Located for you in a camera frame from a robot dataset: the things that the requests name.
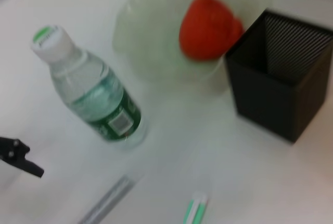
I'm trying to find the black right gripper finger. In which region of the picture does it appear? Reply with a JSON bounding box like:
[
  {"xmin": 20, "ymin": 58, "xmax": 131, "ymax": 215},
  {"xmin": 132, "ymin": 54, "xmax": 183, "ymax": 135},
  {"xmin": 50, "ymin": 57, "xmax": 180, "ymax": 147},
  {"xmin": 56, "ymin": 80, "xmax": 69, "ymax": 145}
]
[{"xmin": 0, "ymin": 136, "xmax": 45, "ymax": 178}]

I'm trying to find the clear bottle with green label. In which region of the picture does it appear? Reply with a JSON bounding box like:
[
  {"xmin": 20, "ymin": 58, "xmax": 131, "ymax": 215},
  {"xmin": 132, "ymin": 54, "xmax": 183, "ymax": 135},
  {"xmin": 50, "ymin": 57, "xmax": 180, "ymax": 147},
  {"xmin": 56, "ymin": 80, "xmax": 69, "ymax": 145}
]
[{"xmin": 30, "ymin": 24, "xmax": 146, "ymax": 148}]

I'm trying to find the grey glitter pen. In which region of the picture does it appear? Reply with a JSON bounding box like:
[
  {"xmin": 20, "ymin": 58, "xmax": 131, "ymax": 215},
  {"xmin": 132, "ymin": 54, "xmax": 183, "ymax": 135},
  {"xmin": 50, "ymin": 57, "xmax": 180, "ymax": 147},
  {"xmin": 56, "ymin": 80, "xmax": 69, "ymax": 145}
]
[{"xmin": 78, "ymin": 176, "xmax": 136, "ymax": 224}]

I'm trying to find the red-orange toy fruit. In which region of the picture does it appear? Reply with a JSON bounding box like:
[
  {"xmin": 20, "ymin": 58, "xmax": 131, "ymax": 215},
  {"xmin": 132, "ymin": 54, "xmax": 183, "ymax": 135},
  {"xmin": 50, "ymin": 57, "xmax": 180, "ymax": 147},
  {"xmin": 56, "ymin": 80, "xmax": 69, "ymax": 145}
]
[{"xmin": 178, "ymin": 0, "xmax": 245, "ymax": 60}]

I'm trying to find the pale green glass fruit plate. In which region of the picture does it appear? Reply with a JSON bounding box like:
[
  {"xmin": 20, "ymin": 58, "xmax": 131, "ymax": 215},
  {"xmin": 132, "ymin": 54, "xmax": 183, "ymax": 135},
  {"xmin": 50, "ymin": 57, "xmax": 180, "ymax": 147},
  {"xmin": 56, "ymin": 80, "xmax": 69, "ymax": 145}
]
[{"xmin": 111, "ymin": 0, "xmax": 274, "ymax": 89}]

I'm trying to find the black mesh pen holder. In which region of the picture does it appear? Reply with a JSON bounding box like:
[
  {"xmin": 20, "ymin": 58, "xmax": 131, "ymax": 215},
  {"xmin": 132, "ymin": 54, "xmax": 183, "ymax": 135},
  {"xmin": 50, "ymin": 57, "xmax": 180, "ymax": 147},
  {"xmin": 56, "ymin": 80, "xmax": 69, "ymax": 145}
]
[{"xmin": 225, "ymin": 9, "xmax": 333, "ymax": 144}]

